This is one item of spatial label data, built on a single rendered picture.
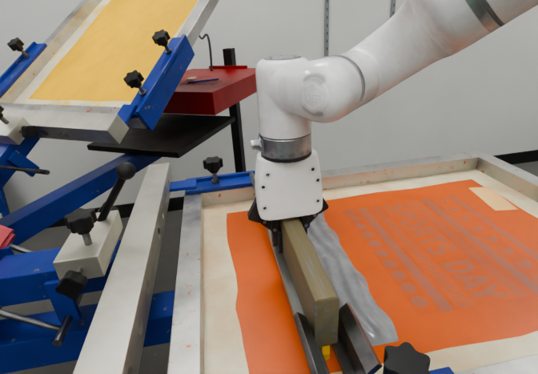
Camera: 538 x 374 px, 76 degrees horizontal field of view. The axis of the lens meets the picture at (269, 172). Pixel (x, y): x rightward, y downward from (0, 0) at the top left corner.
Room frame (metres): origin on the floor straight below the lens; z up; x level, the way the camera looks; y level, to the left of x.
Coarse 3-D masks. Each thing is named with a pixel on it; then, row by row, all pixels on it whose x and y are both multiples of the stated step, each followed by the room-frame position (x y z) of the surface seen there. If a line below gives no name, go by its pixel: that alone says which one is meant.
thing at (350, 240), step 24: (384, 192) 0.72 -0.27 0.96; (408, 192) 0.71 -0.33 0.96; (432, 192) 0.71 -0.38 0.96; (456, 192) 0.70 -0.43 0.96; (240, 216) 0.65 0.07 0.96; (336, 216) 0.63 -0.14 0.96; (504, 216) 0.59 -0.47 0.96; (528, 216) 0.58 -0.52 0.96; (240, 240) 0.56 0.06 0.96; (264, 240) 0.56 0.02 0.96; (360, 240) 0.54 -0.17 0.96; (240, 264) 0.49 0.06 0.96; (264, 264) 0.49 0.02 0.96
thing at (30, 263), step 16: (16, 256) 0.44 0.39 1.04; (32, 256) 0.43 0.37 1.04; (48, 256) 0.43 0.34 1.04; (112, 256) 0.42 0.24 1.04; (0, 272) 0.40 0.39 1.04; (16, 272) 0.40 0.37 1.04; (32, 272) 0.40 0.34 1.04; (48, 272) 0.40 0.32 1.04; (0, 288) 0.39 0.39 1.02; (16, 288) 0.39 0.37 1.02; (32, 288) 0.39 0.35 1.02; (96, 288) 0.40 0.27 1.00; (0, 304) 0.38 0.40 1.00
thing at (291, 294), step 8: (272, 248) 0.48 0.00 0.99; (280, 256) 0.45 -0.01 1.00; (280, 264) 0.44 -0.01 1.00; (280, 272) 0.42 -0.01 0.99; (288, 272) 0.42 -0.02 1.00; (288, 280) 0.40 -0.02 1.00; (288, 288) 0.38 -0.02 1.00; (288, 296) 0.37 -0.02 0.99; (296, 296) 0.37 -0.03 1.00; (296, 304) 0.35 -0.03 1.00
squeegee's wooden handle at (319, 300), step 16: (288, 224) 0.45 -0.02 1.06; (288, 240) 0.41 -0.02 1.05; (304, 240) 0.40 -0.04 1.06; (288, 256) 0.42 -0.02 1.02; (304, 256) 0.37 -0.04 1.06; (304, 272) 0.34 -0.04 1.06; (320, 272) 0.34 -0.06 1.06; (304, 288) 0.33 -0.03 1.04; (320, 288) 0.31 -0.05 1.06; (304, 304) 0.33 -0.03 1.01; (320, 304) 0.29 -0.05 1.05; (336, 304) 0.29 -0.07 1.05; (320, 320) 0.29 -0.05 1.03; (336, 320) 0.29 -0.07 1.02; (320, 336) 0.29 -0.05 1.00; (336, 336) 0.29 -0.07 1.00
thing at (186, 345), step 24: (360, 168) 0.79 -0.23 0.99; (384, 168) 0.78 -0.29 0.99; (408, 168) 0.79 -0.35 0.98; (432, 168) 0.80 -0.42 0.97; (456, 168) 0.81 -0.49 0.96; (480, 168) 0.80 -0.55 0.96; (504, 168) 0.74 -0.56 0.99; (216, 192) 0.71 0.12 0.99; (240, 192) 0.72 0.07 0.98; (528, 192) 0.66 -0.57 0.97; (192, 216) 0.61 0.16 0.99; (192, 240) 0.52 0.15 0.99; (192, 264) 0.46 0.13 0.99; (192, 288) 0.40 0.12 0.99; (192, 312) 0.35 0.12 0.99; (192, 336) 0.31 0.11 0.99; (168, 360) 0.28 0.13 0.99; (192, 360) 0.28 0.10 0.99; (528, 360) 0.25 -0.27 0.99
